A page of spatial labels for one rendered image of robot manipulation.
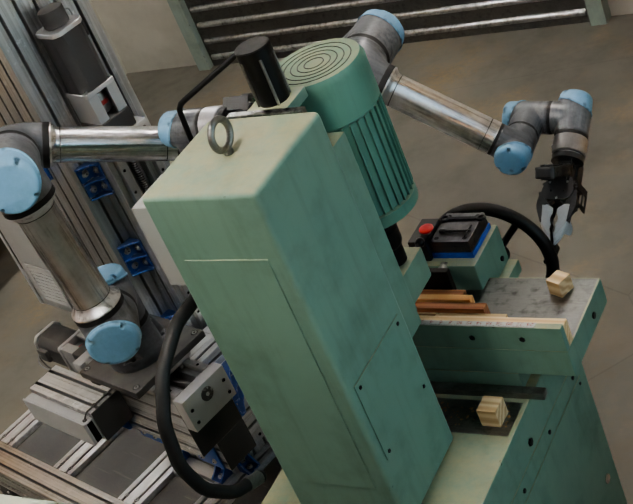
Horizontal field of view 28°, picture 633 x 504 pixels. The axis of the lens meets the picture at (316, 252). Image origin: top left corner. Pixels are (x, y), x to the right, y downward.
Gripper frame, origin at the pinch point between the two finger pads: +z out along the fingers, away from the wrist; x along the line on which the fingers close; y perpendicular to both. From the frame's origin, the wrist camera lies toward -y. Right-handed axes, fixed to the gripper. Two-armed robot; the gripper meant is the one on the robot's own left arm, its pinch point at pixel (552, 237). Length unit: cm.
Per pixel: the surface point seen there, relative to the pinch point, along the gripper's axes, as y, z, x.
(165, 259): -87, 39, 27
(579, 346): -24.7, 31.7, -19.7
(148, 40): 182, -189, 321
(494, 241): -19.7, 8.8, 3.2
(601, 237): 123, -51, 39
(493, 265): -18.5, 13.4, 3.2
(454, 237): -27.8, 11.1, 7.9
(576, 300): -22.6, 22.1, -17.0
